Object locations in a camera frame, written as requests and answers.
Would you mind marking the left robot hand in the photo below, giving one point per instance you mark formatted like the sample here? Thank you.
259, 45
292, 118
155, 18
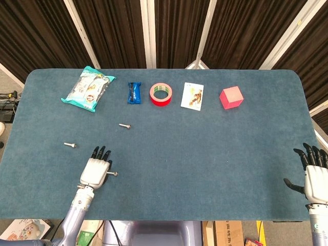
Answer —
94, 171

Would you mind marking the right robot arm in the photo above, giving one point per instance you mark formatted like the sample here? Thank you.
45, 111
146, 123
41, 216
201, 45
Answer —
319, 225

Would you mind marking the blue felt table cover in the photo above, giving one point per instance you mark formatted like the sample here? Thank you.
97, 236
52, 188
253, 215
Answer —
179, 153

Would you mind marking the white partition frame post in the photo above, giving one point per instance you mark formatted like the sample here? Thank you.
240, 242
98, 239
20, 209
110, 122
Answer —
81, 33
287, 36
321, 137
207, 25
11, 76
319, 109
148, 33

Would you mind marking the white open carton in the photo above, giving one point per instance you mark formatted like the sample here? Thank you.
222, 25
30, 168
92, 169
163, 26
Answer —
97, 227

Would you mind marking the silver bolt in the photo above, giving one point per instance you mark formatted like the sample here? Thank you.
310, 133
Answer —
114, 174
124, 125
69, 144

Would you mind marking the illustrated bear toy box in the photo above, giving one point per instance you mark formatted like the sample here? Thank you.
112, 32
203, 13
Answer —
23, 228

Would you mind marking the white picture card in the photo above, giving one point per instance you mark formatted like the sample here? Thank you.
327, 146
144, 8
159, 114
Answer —
192, 96

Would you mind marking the red tape roll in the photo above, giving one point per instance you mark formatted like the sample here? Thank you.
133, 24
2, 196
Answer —
160, 102

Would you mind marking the brown cardboard box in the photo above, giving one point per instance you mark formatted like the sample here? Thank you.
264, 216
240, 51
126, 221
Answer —
228, 233

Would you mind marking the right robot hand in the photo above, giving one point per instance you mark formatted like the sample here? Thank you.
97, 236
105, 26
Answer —
316, 184

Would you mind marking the grey robot torso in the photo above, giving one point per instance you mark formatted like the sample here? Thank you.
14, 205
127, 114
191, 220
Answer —
159, 233

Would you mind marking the red printed book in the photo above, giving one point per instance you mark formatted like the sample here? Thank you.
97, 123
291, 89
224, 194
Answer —
252, 242

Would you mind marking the yellow strip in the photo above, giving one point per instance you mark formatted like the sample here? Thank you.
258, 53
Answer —
260, 228

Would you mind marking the dark brown pleated curtain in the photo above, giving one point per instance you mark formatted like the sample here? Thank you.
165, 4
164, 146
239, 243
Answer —
115, 30

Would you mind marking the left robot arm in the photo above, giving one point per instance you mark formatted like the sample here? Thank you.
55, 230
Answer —
75, 215

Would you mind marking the blue snack wrapper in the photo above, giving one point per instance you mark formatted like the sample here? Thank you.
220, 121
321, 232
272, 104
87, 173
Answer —
134, 93

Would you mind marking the teal snack bag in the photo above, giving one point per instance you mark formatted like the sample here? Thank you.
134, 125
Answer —
87, 89

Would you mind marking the wooden plank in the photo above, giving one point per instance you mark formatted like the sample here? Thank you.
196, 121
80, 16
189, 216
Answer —
208, 233

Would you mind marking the green packet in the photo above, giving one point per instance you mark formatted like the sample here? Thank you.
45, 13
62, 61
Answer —
85, 237

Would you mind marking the pink cube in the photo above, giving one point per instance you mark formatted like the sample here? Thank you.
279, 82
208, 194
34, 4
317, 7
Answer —
230, 98

